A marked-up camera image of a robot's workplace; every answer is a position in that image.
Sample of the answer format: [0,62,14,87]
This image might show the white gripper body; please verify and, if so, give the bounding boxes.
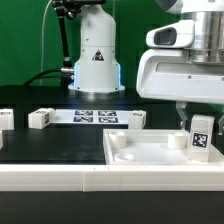
[136,49,224,104]

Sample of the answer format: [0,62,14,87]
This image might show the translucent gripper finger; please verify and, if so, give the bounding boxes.
[176,101,188,129]

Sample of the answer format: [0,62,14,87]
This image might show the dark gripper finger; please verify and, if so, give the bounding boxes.
[218,114,224,135]

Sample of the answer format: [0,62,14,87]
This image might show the white square table top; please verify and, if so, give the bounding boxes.
[103,129,224,166]

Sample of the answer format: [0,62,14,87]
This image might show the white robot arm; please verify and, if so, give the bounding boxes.
[69,0,224,110]

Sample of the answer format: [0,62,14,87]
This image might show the white marker tag sheet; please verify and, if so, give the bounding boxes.
[53,109,132,125]

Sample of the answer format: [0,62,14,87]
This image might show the white U-shaped workspace fence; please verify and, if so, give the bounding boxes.
[0,129,224,193]

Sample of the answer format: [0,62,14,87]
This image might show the black cable bundle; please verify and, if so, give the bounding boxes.
[22,67,75,88]

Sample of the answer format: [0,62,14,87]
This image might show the white cable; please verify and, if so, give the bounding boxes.
[39,0,54,87]

